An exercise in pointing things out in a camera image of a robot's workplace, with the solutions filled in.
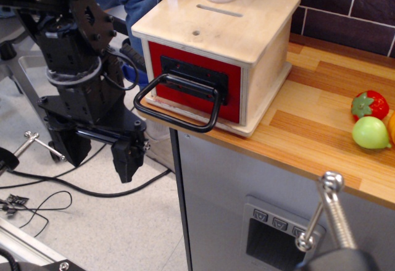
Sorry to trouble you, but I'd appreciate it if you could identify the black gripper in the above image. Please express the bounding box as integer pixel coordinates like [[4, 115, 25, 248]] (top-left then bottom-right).
[[38, 96, 148, 183]]

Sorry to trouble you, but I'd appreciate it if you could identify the black metal drawer handle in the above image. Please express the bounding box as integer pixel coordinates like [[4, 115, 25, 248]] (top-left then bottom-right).
[[133, 56, 229, 133]]

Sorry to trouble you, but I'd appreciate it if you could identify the red drawer front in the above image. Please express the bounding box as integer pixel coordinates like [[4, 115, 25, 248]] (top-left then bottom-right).
[[149, 41, 241, 123]]

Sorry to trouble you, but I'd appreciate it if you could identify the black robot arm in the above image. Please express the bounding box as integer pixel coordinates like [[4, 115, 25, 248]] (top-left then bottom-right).
[[1, 0, 148, 183]]

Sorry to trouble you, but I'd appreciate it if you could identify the light wooden box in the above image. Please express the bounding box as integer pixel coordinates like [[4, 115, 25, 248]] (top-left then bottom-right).
[[131, 0, 301, 137]]

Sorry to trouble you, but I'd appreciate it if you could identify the silver clamp screw left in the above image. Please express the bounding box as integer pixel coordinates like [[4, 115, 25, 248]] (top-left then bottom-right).
[[12, 131, 67, 163]]

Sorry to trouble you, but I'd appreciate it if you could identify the silver clamp screw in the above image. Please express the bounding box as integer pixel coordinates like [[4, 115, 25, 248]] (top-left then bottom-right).
[[295, 171, 357, 252], [12, 131, 67, 163]]

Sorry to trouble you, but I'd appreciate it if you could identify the grey cabinet with control panel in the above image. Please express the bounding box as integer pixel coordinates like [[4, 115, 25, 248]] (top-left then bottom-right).
[[170, 128, 394, 270]]

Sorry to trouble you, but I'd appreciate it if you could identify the silver clamp screw right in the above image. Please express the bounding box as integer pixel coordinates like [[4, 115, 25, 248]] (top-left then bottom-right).
[[295, 171, 357, 252]]

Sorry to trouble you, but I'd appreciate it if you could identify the green toy pear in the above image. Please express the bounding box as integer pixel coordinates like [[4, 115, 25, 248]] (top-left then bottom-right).
[[352, 117, 392, 149]]

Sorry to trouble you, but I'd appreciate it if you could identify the red toy strawberry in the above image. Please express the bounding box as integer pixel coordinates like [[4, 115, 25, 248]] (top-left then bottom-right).
[[351, 90, 389, 121]]

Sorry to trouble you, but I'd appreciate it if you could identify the orange toy fruit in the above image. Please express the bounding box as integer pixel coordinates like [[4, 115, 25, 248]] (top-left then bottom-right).
[[387, 112, 395, 144]]

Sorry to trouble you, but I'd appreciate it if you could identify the black floor cable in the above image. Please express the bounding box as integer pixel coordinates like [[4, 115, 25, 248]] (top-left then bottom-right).
[[0, 143, 171, 198]]

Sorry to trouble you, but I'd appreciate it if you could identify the thin black wire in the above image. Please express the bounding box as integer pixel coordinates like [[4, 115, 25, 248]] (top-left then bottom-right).
[[0, 190, 73, 238]]

